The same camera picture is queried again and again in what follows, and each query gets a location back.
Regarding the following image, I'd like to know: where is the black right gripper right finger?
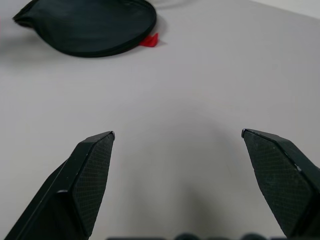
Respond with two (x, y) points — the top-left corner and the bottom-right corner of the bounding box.
(241, 128), (320, 240)

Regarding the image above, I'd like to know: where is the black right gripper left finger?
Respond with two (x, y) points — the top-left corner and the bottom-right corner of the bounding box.
(0, 130), (116, 240)

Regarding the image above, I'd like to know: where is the red and black paddle case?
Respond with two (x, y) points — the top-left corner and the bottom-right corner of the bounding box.
(12, 0), (160, 59)

